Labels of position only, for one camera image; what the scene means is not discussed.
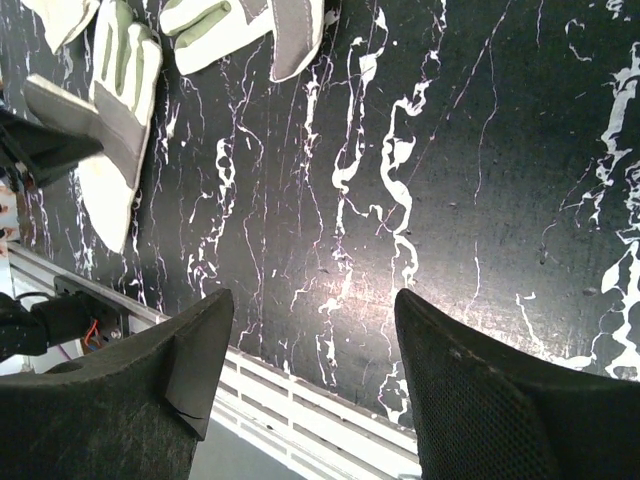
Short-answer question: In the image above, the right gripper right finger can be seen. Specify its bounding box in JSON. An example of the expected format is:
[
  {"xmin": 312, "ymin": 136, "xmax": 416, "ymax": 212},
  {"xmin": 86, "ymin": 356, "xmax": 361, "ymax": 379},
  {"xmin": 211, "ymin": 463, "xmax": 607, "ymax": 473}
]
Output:
[{"xmin": 394, "ymin": 289, "xmax": 639, "ymax": 479}]

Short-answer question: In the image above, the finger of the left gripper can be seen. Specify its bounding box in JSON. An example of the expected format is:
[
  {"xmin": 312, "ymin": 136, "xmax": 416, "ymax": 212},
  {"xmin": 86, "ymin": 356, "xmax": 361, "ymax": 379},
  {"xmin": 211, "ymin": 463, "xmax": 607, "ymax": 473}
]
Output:
[{"xmin": 1, "ymin": 109, "xmax": 102, "ymax": 190}]

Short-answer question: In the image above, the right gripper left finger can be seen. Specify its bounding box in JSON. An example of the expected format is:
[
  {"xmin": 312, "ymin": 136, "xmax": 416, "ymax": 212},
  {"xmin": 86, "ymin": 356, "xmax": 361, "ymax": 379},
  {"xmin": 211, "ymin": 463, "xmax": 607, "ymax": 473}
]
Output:
[{"xmin": 1, "ymin": 289, "xmax": 234, "ymax": 479}]

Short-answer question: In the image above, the grey-strap glove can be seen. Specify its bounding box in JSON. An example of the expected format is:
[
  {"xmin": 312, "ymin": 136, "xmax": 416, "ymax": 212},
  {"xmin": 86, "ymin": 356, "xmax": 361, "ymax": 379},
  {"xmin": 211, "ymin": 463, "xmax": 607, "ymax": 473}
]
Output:
[
  {"xmin": 24, "ymin": 1, "xmax": 162, "ymax": 253},
  {"xmin": 159, "ymin": 0, "xmax": 325, "ymax": 83}
]

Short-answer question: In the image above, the white glove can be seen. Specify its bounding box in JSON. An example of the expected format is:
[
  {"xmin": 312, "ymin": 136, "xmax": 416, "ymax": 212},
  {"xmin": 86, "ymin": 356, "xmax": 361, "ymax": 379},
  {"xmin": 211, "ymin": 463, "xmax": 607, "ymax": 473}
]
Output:
[{"xmin": 21, "ymin": 0, "xmax": 101, "ymax": 54}]

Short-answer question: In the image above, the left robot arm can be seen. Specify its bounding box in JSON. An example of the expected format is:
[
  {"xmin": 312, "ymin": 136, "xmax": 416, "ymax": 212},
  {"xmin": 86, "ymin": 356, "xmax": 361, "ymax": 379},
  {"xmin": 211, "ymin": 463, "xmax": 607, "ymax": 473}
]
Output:
[{"xmin": 1, "ymin": 109, "xmax": 102, "ymax": 361}]

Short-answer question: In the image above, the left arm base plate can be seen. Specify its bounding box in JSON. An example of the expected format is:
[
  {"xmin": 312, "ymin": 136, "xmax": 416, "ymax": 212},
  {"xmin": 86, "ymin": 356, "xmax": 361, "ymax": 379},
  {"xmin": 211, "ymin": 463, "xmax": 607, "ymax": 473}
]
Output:
[{"xmin": 51, "ymin": 275, "xmax": 130, "ymax": 350}]

